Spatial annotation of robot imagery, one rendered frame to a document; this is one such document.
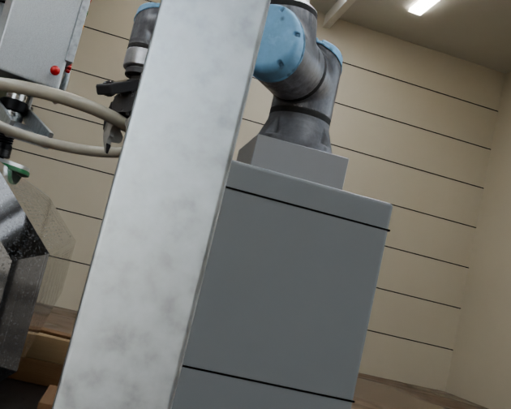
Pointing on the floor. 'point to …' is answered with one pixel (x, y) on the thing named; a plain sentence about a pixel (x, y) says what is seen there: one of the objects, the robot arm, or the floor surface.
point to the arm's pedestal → (284, 295)
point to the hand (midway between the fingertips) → (115, 147)
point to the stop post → (163, 207)
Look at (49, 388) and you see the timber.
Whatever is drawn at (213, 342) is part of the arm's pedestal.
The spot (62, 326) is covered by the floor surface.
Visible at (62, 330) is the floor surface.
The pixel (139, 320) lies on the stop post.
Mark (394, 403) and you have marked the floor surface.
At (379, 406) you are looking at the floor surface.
